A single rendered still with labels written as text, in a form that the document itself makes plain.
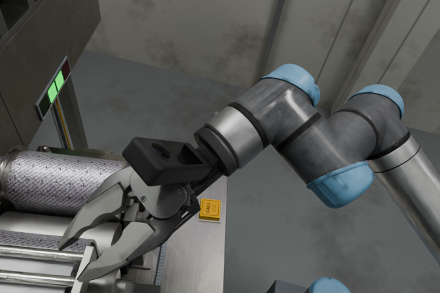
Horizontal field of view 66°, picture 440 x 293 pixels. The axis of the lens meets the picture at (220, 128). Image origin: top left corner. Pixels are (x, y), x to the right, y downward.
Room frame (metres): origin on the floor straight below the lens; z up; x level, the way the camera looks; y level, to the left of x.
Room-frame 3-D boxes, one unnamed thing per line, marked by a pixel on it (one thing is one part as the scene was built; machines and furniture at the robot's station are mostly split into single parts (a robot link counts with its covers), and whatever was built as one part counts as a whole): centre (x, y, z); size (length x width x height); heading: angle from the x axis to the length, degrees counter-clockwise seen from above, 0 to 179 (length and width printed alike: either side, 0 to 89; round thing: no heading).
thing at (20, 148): (0.40, 0.45, 1.25); 0.15 x 0.01 x 0.15; 5
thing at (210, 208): (0.60, -0.02, 0.91); 0.07 x 0.07 x 0.02; 5
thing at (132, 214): (0.39, 0.15, 1.05); 0.06 x 0.05 x 0.31; 95
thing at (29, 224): (0.29, 0.31, 1.17); 0.26 x 0.12 x 0.12; 95
